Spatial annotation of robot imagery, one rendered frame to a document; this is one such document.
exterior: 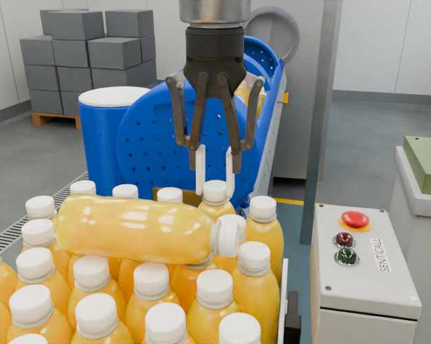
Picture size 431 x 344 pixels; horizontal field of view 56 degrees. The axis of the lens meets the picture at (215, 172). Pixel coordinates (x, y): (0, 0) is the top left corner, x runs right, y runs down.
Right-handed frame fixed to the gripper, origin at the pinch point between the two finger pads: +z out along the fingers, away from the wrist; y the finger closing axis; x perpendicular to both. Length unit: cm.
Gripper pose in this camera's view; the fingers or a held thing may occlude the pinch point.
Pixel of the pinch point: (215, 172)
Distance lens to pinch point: 59.9
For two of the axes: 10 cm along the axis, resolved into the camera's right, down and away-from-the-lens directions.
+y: -9.8, -0.7, 1.7
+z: 0.0, 9.1, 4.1
